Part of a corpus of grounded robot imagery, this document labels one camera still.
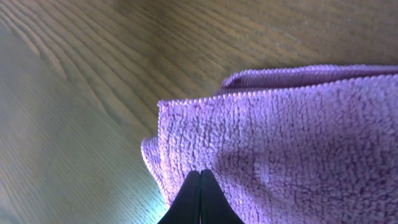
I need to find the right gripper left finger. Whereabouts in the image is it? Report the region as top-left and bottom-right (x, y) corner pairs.
(158, 171), (200, 224)

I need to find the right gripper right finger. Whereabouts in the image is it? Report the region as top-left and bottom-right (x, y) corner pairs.
(200, 169), (243, 224)

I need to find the pink microfiber cloth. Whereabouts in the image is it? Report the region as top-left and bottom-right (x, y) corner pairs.
(141, 65), (397, 223)

